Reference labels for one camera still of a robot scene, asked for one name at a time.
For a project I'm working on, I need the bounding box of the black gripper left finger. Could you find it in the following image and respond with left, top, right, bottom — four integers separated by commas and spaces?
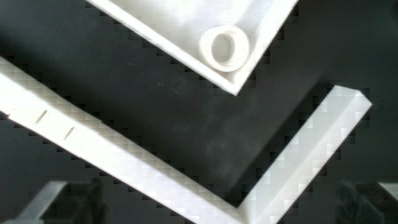
7, 179, 106, 224

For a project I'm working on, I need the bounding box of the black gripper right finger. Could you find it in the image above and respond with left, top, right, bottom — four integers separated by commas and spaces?
336, 182, 398, 224

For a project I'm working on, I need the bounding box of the white square tabletop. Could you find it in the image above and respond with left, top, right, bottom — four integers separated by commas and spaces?
85, 0, 298, 94

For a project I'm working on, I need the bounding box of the white U-shaped obstacle fence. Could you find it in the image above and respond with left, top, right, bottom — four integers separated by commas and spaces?
0, 58, 371, 224

